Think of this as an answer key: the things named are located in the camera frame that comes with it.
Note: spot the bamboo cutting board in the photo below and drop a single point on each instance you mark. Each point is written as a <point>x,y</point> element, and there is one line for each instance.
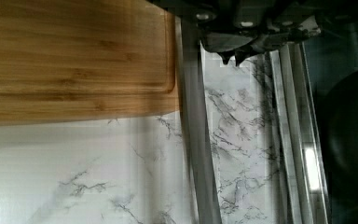
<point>70,60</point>

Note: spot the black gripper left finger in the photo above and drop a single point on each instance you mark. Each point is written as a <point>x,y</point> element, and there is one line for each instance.
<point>227,45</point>

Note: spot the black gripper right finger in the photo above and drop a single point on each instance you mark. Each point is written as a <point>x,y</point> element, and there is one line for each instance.
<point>267,43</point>

